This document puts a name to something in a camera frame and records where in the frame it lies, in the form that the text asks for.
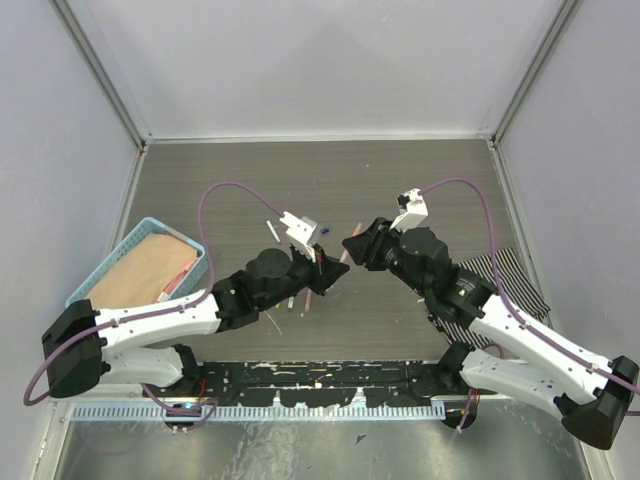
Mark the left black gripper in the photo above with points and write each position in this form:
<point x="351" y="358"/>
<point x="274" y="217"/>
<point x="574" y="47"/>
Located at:
<point x="326" y="270"/>

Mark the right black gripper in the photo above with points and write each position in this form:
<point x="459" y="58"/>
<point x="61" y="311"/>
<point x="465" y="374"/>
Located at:
<point x="365" y="247"/>

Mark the pink highlighter pen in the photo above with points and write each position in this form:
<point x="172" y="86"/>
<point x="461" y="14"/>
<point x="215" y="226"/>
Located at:
<point x="307" y="302"/>

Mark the white marker blue end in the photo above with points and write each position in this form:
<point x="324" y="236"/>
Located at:
<point x="273" y="232"/>

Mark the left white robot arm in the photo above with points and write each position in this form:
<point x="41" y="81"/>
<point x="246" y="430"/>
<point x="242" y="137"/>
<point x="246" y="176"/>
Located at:
<point x="87" y="346"/>

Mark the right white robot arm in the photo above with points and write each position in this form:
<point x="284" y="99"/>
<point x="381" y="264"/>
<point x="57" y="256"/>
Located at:
<point x="588" y="393"/>

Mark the light blue plastic basket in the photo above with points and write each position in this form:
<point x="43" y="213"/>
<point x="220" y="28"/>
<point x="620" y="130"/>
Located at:
<point x="178" y="287"/>

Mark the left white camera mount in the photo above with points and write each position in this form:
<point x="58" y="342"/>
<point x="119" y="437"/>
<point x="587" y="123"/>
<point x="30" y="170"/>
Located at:
<point x="302" y="233"/>

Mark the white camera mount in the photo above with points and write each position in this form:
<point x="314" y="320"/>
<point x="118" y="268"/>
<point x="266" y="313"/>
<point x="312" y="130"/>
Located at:
<point x="302" y="233"/>
<point x="413" y="210"/>

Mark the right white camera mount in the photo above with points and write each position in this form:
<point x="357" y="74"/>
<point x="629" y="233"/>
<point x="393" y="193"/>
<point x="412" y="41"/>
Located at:
<point x="413" y="210"/>

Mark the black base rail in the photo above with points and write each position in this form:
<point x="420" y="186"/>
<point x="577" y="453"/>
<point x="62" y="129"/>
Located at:
<point x="316" y="384"/>

